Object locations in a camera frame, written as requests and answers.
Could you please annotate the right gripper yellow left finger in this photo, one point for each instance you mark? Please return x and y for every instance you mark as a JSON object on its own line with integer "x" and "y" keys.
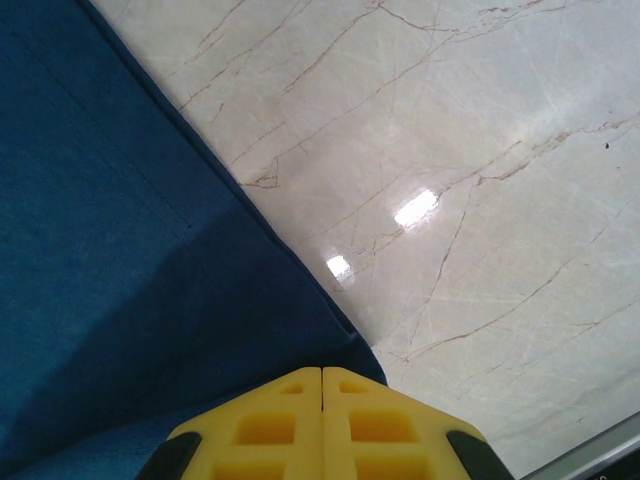
{"x": 270, "y": 430}

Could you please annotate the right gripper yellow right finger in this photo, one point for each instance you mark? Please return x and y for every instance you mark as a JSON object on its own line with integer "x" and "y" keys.
{"x": 380, "y": 430}

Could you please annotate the navy blue t-shirt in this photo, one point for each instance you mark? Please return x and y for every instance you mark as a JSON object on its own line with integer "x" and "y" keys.
{"x": 125, "y": 250}

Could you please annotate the aluminium frame rail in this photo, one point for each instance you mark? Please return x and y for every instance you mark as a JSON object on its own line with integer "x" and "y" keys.
{"x": 590, "y": 452}

